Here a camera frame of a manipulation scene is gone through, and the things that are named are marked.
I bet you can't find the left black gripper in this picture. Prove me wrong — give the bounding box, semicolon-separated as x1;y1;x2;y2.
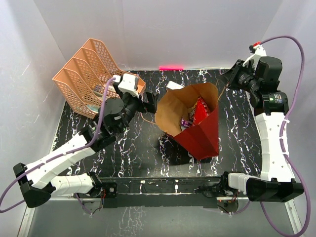
115;83;158;134

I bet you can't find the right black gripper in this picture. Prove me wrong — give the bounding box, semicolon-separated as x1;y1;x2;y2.
219;59;261;94

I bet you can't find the red candy bag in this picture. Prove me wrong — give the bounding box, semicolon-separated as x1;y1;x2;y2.
190;97;211;126

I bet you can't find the red brown paper bag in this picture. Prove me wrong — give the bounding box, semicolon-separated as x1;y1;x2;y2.
155;82;219;160

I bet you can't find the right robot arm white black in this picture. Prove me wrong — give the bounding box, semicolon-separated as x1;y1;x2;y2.
220;56;304;202

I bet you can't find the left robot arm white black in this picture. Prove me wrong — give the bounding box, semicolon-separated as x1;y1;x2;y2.
13;90;158;208

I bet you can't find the small white red box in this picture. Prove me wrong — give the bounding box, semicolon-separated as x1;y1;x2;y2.
166;81;184;91

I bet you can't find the blue white item in organizer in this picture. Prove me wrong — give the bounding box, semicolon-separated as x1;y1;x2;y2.
86;105;99;113

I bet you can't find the pink plastic file organizer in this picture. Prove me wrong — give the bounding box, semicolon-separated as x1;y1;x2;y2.
53;38;146;119

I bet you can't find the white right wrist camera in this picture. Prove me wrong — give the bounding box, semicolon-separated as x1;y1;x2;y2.
242;41;267;69

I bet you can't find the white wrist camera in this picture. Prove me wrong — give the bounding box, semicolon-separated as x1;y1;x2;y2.
113;73;139;98
242;41;267;69

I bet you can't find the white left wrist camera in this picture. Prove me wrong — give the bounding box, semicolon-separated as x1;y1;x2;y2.
113;73;139;98

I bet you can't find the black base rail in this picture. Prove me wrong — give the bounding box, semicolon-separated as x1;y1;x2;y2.
74;176;247;210

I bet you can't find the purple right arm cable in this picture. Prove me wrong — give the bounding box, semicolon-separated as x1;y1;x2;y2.
258;36;312;237

